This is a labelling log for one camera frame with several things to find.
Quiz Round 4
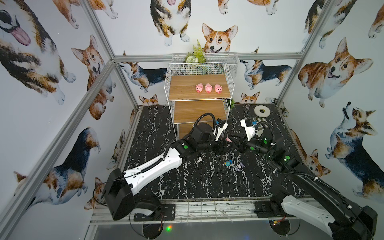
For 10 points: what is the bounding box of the teal small toy figure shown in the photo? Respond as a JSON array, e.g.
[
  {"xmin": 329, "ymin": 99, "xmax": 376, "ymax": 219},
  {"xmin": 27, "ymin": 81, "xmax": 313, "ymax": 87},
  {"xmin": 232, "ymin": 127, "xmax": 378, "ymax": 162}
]
[{"xmin": 225, "ymin": 160, "xmax": 233, "ymax": 167}]

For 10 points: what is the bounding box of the green fern plant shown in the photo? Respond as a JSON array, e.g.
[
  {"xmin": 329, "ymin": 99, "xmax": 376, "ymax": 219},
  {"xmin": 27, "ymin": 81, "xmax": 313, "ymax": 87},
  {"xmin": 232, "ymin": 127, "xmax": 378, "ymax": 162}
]
[{"xmin": 184, "ymin": 40, "xmax": 207, "ymax": 64}]

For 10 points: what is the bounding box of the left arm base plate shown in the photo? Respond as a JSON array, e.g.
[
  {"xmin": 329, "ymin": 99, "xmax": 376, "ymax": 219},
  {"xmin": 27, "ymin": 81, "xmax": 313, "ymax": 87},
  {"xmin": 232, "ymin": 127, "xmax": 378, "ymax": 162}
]
[{"xmin": 132, "ymin": 204, "xmax": 176, "ymax": 222}]

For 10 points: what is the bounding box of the white wire wall basket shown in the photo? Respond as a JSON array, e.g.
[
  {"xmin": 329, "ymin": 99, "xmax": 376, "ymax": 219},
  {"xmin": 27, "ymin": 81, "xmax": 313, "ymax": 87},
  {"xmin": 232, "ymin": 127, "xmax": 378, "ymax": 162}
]
[{"xmin": 172, "ymin": 53, "xmax": 240, "ymax": 78}]

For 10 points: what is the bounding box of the white wire three-tier shelf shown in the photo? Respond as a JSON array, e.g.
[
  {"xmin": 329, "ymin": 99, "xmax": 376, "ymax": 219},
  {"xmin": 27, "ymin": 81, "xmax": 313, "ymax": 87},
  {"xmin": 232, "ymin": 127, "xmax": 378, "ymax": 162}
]
[{"xmin": 165, "ymin": 62, "xmax": 235, "ymax": 140}]

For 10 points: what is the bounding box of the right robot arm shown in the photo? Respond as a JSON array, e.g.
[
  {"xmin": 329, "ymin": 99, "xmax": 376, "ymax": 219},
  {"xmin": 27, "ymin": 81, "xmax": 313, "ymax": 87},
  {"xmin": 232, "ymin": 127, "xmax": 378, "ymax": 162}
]
[{"xmin": 229, "ymin": 134, "xmax": 378, "ymax": 240}]

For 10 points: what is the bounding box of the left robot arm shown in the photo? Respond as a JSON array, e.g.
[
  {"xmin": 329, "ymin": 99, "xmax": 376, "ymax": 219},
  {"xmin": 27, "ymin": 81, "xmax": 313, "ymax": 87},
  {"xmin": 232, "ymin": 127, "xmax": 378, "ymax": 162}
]
[{"xmin": 103, "ymin": 119, "xmax": 228, "ymax": 221}]

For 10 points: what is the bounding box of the black purple kuromi figure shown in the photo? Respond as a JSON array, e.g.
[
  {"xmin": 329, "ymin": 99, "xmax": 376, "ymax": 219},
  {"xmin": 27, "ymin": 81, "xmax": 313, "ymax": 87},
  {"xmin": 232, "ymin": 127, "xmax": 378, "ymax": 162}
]
[{"xmin": 234, "ymin": 163, "xmax": 245, "ymax": 172}]

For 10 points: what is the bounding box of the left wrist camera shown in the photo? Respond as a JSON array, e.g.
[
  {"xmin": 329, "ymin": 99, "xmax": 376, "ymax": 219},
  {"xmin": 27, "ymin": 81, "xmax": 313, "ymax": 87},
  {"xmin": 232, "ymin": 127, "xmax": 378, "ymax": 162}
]
[{"xmin": 214, "ymin": 119, "xmax": 228, "ymax": 142}]

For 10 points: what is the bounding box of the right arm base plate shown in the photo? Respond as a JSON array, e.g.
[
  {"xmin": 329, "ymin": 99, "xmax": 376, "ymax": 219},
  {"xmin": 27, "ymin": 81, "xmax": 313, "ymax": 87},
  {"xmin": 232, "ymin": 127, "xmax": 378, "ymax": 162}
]
[{"xmin": 254, "ymin": 201, "xmax": 295, "ymax": 220}]

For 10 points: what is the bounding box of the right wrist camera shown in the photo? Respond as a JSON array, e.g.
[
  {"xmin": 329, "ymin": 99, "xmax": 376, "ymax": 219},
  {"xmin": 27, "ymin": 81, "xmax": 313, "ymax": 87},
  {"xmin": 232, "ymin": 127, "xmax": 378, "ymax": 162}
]
[{"xmin": 240, "ymin": 118, "xmax": 258, "ymax": 141}]

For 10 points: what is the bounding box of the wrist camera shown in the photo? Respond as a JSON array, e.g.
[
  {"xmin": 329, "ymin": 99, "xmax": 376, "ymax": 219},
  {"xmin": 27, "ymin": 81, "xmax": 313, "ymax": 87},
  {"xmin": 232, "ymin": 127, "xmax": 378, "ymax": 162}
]
[
  {"xmin": 240, "ymin": 118, "xmax": 258, "ymax": 141},
  {"xmin": 214, "ymin": 119, "xmax": 228, "ymax": 142}
]

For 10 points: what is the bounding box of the white tape roll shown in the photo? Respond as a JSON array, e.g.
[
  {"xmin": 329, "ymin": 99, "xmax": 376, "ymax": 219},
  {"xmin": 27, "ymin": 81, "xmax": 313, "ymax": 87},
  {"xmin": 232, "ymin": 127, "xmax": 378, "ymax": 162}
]
[{"xmin": 254, "ymin": 105, "xmax": 271, "ymax": 118}]

